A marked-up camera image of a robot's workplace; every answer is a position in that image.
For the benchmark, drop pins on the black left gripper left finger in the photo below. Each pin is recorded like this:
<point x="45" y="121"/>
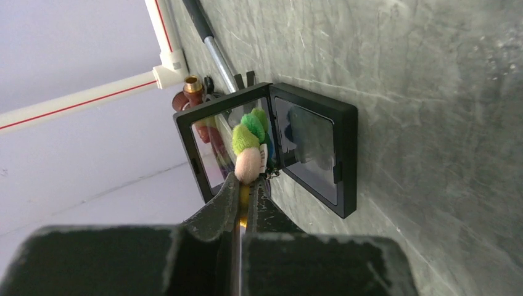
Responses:
<point x="197" y="257"/>

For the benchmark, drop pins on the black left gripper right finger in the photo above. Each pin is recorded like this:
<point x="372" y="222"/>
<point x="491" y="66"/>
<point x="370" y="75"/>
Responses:
<point x="278" y="258"/>

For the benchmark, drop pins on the colourful pom-pom brooch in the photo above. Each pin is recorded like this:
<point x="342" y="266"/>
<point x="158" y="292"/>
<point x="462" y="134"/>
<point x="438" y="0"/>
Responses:
<point x="254" y="152"/>

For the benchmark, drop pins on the brown pipe fitting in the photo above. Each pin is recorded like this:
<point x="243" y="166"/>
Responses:
<point x="197" y="126"/>

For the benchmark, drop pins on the black bar tool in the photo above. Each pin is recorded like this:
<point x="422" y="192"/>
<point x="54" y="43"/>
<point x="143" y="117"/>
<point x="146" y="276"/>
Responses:
<point x="200" y="20"/>

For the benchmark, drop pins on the black rectangular frame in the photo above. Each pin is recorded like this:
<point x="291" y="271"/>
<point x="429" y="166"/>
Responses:
<point x="314" y="137"/>

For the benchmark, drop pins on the white PVC pipe frame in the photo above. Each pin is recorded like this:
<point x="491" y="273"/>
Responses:
<point x="171" y="71"/>

